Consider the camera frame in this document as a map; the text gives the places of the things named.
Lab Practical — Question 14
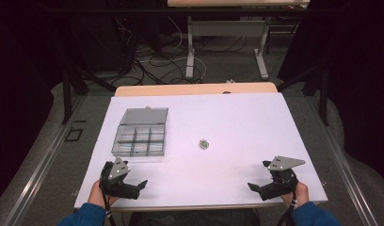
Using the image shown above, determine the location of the person's left hand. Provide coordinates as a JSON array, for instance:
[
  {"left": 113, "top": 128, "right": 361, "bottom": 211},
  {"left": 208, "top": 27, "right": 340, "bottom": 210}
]
[{"left": 88, "top": 180, "right": 120, "bottom": 210}]

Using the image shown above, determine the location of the black metal stand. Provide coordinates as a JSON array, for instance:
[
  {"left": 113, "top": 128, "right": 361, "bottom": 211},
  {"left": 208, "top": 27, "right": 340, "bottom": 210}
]
[
  {"left": 276, "top": 64, "right": 331, "bottom": 127},
  {"left": 60, "top": 67, "right": 118, "bottom": 126}
]

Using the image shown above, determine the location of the metal floor rail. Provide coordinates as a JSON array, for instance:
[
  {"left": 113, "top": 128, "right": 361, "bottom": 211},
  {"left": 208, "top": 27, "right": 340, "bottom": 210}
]
[
  {"left": 1, "top": 95, "right": 88, "bottom": 226},
  {"left": 302, "top": 95, "right": 381, "bottom": 226}
]

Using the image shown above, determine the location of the wooden table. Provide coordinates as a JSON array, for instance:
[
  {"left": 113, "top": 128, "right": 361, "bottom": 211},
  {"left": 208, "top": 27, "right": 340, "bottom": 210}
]
[{"left": 74, "top": 81, "right": 328, "bottom": 213}]

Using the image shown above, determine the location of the clear plastic compartment box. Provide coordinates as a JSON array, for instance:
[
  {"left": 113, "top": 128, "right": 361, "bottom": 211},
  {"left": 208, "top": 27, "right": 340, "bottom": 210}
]
[{"left": 110, "top": 105, "right": 169, "bottom": 158}]

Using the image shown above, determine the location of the tangle of floor cables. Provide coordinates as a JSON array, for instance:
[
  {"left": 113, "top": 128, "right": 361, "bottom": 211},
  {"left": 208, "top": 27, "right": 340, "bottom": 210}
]
[{"left": 111, "top": 15, "right": 248, "bottom": 87}]

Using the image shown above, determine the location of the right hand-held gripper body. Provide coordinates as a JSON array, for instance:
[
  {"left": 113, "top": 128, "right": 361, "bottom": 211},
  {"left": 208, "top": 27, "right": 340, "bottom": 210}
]
[{"left": 259, "top": 155, "right": 307, "bottom": 202}]

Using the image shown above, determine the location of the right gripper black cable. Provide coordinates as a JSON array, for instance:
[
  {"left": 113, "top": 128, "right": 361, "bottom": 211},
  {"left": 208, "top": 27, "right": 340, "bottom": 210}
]
[{"left": 276, "top": 193, "right": 298, "bottom": 226}]

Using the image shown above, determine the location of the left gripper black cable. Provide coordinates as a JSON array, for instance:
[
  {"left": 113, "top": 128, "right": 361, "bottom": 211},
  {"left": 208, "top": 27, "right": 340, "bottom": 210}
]
[{"left": 101, "top": 189, "right": 118, "bottom": 226}]

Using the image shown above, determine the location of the person's right hand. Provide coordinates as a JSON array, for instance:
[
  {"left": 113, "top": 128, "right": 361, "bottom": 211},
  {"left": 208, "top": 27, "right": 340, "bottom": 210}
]
[{"left": 280, "top": 181, "right": 310, "bottom": 209}]

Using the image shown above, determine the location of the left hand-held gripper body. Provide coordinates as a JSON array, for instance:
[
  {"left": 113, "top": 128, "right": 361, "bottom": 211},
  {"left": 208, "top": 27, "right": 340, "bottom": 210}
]
[{"left": 99, "top": 156, "right": 141, "bottom": 201}]

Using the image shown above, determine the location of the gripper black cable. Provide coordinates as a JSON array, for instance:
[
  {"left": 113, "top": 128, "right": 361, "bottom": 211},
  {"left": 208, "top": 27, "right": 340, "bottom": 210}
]
[
  {"left": 101, "top": 189, "right": 118, "bottom": 226},
  {"left": 276, "top": 193, "right": 298, "bottom": 226}
]

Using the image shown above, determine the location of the white table mat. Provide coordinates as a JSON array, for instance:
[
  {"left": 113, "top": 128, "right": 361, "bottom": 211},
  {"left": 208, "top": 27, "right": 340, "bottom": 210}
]
[{"left": 73, "top": 91, "right": 328, "bottom": 210}]

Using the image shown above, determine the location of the grey-legged background desk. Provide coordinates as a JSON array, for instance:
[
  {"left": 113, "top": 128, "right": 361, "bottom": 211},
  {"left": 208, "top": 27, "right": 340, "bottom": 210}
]
[{"left": 167, "top": 0, "right": 311, "bottom": 81}]

